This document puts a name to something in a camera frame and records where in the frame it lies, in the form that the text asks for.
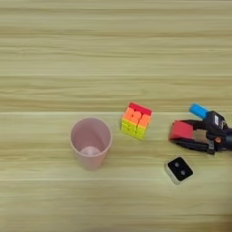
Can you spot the white box with black top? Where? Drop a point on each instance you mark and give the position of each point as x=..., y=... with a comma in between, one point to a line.
x=179, y=169

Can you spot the small black box white label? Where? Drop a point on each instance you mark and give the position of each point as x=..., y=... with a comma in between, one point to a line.
x=217, y=120

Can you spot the pink plastic cup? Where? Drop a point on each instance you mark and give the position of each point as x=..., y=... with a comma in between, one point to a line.
x=90, y=145

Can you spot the blue rectangular block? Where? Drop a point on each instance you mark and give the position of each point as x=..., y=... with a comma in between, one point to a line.
x=198, y=111

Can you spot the multicolour puzzle cube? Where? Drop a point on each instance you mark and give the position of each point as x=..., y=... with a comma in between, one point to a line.
x=136, y=122

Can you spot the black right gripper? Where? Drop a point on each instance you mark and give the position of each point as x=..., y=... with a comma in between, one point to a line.
x=222, y=140

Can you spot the red cube block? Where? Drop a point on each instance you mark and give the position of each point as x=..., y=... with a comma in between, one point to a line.
x=181, y=130

